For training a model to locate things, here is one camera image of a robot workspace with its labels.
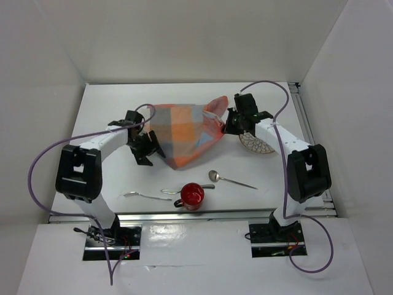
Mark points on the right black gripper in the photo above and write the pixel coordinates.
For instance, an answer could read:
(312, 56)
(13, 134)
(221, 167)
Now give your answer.
(229, 128)

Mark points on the checkered orange grey cloth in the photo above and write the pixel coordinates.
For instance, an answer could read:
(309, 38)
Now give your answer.
(186, 131)

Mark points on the red enamel mug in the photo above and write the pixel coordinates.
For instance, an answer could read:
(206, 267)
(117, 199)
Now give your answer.
(192, 196)

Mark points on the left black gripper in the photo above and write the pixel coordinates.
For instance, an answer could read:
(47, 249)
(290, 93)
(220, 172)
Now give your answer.
(151, 145)

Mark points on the silver fork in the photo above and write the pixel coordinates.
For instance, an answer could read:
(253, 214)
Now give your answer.
(133, 193)

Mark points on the floral patterned plate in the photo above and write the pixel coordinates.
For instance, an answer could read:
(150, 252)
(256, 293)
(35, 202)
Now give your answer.
(254, 144)

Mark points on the silver knife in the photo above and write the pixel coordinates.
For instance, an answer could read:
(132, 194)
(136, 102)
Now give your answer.
(177, 191)

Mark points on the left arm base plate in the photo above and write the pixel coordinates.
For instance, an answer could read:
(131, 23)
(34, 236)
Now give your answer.
(127, 244)

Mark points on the silver spoon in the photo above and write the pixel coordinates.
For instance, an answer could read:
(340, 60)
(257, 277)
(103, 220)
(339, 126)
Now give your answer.
(214, 176)

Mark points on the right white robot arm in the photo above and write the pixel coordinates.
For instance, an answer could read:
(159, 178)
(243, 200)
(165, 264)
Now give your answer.
(306, 168)

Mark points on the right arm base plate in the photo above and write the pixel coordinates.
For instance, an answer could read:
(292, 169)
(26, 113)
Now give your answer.
(265, 244)

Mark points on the aluminium frame rail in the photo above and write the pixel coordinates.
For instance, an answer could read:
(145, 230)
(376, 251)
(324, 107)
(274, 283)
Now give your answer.
(102, 104)

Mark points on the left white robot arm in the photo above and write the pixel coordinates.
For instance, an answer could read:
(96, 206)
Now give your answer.
(80, 176)

